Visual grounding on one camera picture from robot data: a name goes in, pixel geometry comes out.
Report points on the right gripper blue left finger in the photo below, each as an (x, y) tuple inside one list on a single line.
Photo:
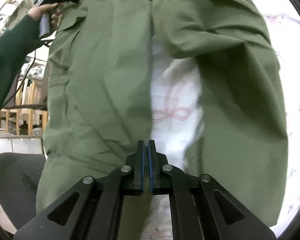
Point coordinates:
[(91, 209)]

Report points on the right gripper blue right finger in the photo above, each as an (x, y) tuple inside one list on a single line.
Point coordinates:
[(200, 207)]

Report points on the olive green pants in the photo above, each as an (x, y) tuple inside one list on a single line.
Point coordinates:
[(99, 94)]

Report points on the person's left hand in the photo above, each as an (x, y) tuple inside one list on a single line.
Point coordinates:
[(53, 10)]

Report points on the white floral bed sheet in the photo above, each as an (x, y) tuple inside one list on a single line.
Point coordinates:
[(179, 118)]

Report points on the yellow wooden stool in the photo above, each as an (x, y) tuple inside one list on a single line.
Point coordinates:
[(26, 110)]

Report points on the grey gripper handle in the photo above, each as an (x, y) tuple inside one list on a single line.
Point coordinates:
[(44, 26)]

